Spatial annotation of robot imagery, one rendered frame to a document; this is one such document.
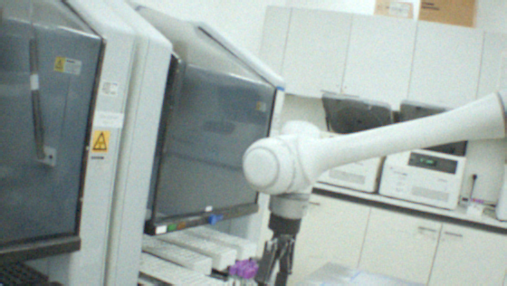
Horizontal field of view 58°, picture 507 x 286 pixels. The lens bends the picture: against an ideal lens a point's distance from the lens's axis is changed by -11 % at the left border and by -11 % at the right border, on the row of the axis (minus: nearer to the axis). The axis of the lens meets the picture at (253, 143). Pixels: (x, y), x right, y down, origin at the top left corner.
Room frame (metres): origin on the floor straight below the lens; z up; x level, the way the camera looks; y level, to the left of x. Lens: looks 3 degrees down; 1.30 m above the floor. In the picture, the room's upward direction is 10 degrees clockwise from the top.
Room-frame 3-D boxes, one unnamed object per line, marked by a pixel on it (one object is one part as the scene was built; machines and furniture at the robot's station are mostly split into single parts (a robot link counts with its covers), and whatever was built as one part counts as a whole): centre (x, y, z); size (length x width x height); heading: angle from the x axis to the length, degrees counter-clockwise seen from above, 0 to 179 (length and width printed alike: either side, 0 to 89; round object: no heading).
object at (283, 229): (1.12, -0.10, 1.04); 0.08 x 0.07 x 0.09; 154
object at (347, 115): (3.70, -0.74, 1.22); 0.62 x 0.56 x 0.64; 152
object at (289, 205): (1.12, -0.10, 1.12); 0.09 x 0.09 x 0.06
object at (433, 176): (3.45, -1.26, 1.24); 0.62 x 0.56 x 0.69; 155
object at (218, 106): (1.57, 0.30, 1.28); 0.61 x 0.51 x 0.63; 154
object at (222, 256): (1.58, 0.15, 0.83); 0.30 x 0.10 x 0.06; 64
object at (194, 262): (1.44, 0.21, 0.83); 0.30 x 0.10 x 0.06; 64
